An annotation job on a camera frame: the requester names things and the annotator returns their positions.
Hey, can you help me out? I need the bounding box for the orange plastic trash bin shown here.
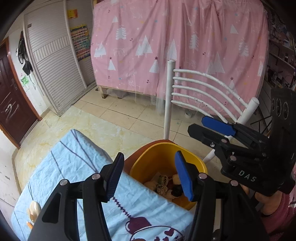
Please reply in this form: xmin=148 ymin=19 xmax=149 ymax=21
xmin=123 ymin=140 xmax=207 ymax=210

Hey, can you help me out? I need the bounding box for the person's right hand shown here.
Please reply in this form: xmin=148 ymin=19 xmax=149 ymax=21
xmin=254 ymin=191 xmax=282 ymax=216

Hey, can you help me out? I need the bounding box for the beige plush toy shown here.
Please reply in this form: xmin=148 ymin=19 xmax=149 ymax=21
xmin=27 ymin=200 xmax=41 ymax=223

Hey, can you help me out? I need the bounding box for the white metal chair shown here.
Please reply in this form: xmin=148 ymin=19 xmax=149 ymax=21
xmin=163 ymin=59 xmax=260 ymax=164

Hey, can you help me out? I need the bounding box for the light blue bed sheet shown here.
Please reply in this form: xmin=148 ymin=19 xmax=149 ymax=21
xmin=11 ymin=129 xmax=193 ymax=240

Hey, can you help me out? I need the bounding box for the dark brown door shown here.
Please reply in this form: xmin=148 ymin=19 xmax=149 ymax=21
xmin=1 ymin=38 xmax=42 ymax=149

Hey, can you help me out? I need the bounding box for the pink tree-print curtain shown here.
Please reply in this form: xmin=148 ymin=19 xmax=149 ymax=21
xmin=91 ymin=1 xmax=268 ymax=103

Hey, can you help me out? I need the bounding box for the white louvered wardrobe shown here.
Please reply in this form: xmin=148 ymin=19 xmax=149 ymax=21
xmin=23 ymin=1 xmax=95 ymax=115

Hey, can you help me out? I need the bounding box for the black bag on hook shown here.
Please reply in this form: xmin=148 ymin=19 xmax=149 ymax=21
xmin=23 ymin=60 xmax=33 ymax=75

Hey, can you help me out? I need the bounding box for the colourful wall chart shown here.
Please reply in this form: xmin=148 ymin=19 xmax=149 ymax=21
xmin=70 ymin=25 xmax=90 ymax=61

